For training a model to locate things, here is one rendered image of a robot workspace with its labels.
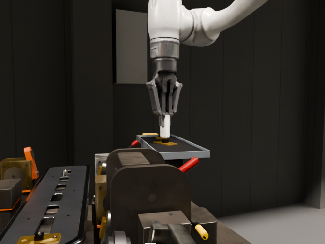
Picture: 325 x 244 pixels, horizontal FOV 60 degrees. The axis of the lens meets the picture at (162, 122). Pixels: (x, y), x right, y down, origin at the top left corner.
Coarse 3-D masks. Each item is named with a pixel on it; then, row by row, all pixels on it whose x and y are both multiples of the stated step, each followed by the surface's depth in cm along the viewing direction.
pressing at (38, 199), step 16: (48, 176) 109; (64, 176) 109; (80, 176) 109; (32, 192) 91; (48, 192) 90; (64, 192) 90; (80, 192) 90; (32, 208) 77; (64, 208) 77; (80, 208) 77; (16, 224) 67; (32, 224) 67; (64, 224) 67; (80, 224) 66; (0, 240) 60; (16, 240) 59; (64, 240) 59; (80, 240) 59
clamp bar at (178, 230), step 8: (152, 224) 18; (160, 224) 18; (168, 224) 18; (176, 224) 18; (120, 232) 16; (152, 232) 17; (160, 232) 17; (168, 232) 17; (176, 232) 17; (184, 232) 17; (112, 240) 15; (120, 240) 15; (128, 240) 16; (152, 240) 17; (160, 240) 17; (168, 240) 17; (176, 240) 16; (184, 240) 16; (192, 240) 16
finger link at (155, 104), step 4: (152, 84) 82; (148, 88) 84; (152, 88) 82; (152, 92) 83; (156, 92) 83; (152, 96) 84; (156, 96) 83; (152, 100) 84; (156, 100) 83; (152, 104) 85; (156, 104) 84; (152, 108) 86; (156, 108) 84; (160, 108) 85; (156, 112) 85; (160, 112) 85
